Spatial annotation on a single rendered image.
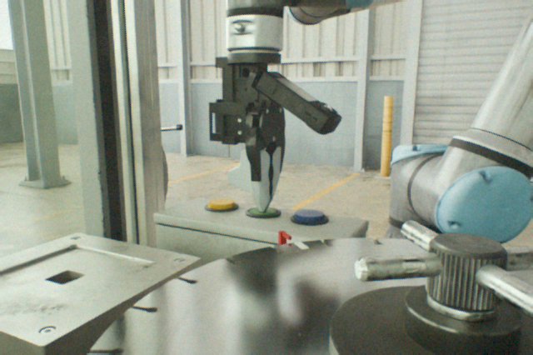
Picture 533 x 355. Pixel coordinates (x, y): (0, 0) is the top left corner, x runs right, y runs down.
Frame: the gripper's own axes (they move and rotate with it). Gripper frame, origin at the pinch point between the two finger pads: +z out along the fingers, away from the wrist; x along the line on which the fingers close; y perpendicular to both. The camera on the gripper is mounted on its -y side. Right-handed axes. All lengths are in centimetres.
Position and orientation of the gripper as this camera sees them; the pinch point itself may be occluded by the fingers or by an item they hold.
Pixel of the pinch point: (267, 202)
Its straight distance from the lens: 62.3
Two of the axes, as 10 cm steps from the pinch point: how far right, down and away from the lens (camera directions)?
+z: 0.0, 9.8, 2.0
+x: -4.7, 1.8, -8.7
